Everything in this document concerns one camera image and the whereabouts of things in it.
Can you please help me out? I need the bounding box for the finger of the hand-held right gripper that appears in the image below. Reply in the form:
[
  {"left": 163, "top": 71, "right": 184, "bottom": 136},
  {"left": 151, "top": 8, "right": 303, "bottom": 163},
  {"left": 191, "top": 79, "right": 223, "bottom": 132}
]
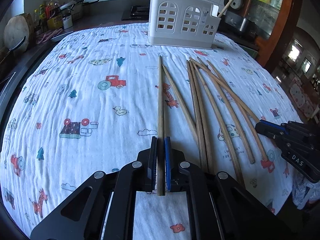
[
  {"left": 259, "top": 119, "right": 320, "bottom": 137},
  {"left": 255, "top": 123, "right": 320, "bottom": 153}
]

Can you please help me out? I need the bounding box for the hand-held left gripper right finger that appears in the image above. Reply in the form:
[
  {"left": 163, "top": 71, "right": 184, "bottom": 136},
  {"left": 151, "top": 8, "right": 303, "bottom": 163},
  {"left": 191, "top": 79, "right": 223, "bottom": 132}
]
[{"left": 164, "top": 136, "right": 293, "bottom": 240}]

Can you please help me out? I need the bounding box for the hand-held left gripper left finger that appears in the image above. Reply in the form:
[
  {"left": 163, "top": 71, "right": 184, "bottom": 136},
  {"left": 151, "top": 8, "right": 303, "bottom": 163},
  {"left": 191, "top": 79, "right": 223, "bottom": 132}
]
[{"left": 30, "top": 136, "right": 158, "bottom": 240}]

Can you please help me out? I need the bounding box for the tan bamboo chopstick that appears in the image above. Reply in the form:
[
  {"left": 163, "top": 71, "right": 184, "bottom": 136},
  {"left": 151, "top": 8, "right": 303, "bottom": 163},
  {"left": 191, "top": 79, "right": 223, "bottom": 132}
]
[
  {"left": 189, "top": 57, "right": 261, "bottom": 122},
  {"left": 157, "top": 56, "right": 166, "bottom": 197},
  {"left": 219, "top": 0, "right": 245, "bottom": 18}
]

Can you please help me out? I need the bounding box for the row of bamboo chopsticks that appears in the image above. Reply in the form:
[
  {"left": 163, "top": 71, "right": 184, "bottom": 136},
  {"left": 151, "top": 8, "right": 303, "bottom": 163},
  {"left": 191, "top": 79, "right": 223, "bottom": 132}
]
[{"left": 162, "top": 56, "right": 269, "bottom": 188}]

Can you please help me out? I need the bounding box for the white plastic utensil holder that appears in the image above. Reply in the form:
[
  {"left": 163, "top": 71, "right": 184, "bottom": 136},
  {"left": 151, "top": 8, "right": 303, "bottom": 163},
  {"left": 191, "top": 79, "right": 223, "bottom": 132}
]
[{"left": 147, "top": 0, "right": 222, "bottom": 49}]

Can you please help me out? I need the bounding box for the patterned floor mat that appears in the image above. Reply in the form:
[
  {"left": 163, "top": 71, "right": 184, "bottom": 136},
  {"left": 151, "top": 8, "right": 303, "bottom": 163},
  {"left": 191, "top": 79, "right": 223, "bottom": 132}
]
[{"left": 289, "top": 82, "right": 316, "bottom": 118}]

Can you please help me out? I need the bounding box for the white printed cloth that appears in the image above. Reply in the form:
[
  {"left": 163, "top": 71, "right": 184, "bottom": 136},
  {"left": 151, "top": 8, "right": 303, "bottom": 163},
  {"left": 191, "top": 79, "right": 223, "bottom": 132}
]
[{"left": 0, "top": 22, "right": 304, "bottom": 240}]

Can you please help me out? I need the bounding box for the black rice cooker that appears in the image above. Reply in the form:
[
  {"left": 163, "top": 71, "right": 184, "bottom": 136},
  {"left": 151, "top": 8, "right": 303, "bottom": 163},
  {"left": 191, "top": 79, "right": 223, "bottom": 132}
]
[{"left": 221, "top": 0, "right": 259, "bottom": 40}]

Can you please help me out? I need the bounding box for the wooden glass cabinet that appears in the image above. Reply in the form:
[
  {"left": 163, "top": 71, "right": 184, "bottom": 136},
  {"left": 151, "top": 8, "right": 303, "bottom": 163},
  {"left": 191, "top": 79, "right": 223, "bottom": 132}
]
[{"left": 240, "top": 0, "right": 303, "bottom": 64}]

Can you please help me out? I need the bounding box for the black induction cooktop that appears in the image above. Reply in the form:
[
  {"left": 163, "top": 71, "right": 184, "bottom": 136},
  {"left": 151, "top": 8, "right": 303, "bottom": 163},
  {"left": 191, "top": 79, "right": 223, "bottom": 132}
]
[{"left": 121, "top": 5, "right": 150, "bottom": 21}]

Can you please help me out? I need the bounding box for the white jar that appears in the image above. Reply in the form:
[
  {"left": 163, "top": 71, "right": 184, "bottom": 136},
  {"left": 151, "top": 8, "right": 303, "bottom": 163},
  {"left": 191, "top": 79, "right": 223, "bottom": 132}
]
[{"left": 62, "top": 15, "right": 73, "bottom": 29}]

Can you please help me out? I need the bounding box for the pink mesh cloth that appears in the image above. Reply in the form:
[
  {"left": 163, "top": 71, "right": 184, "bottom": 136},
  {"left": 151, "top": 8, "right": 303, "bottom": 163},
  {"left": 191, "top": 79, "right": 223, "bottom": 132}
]
[{"left": 35, "top": 29, "right": 63, "bottom": 45}]

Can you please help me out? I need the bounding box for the metal pot with lid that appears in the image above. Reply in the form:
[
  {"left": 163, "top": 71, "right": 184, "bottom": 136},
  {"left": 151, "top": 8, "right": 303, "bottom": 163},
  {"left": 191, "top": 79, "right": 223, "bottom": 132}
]
[{"left": 60, "top": 0, "right": 99, "bottom": 21}]

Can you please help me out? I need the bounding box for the yellow-capped bottle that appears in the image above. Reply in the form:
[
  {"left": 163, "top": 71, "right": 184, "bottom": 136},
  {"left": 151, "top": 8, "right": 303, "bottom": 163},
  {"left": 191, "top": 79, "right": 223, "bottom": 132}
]
[{"left": 33, "top": 9, "right": 42, "bottom": 35}]

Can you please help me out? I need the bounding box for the green condiment bottle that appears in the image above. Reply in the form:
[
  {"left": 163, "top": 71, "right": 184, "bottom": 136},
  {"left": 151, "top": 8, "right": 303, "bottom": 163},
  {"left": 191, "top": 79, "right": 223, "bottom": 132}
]
[{"left": 39, "top": 4, "right": 48, "bottom": 31}]

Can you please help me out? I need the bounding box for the round wooden cutting board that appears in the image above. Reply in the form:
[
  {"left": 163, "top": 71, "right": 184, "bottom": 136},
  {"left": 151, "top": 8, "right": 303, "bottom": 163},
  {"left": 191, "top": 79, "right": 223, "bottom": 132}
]
[{"left": 4, "top": 12, "right": 34, "bottom": 53}]

